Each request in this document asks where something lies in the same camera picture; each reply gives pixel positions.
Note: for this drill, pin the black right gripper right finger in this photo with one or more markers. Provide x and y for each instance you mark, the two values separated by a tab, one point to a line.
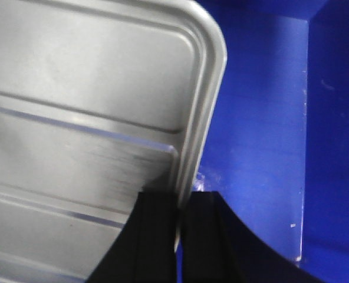
219	247

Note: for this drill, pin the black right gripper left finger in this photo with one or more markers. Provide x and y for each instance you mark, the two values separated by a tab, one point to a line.
144	251

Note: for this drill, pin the large blue plastic crate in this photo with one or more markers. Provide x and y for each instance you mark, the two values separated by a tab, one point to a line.
278	146

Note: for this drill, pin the silver metal tray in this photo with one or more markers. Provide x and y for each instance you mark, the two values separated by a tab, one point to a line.
98	101

